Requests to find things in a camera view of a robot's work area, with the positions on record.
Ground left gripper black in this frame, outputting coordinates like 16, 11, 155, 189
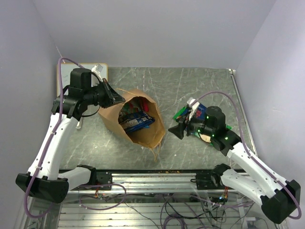
84, 78, 126, 108

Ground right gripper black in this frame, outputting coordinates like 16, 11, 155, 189
168, 110, 214, 139

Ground green cassava chips bag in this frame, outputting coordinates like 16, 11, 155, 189
173, 106, 232, 143

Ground blue white snack bag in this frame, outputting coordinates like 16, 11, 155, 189
194, 103, 206, 120

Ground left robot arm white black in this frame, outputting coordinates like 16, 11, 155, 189
16, 68, 125, 204

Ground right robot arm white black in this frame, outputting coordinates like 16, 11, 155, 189
168, 106, 301, 224

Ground green snack bar packet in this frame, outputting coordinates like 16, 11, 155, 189
121, 100, 141, 114

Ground red snack packet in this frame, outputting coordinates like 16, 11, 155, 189
140, 97, 149, 112

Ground blue cookie snack pack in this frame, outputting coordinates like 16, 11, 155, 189
118, 111, 155, 133

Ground white marker pen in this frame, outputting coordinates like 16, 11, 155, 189
76, 118, 83, 130

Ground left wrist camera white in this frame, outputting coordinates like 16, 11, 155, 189
91, 63, 108, 81

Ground aluminium mounting rail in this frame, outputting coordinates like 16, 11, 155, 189
26, 169, 263, 194

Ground small whiteboard wooden frame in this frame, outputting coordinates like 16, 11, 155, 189
57, 62, 98, 96

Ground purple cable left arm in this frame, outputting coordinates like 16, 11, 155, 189
22, 56, 86, 219

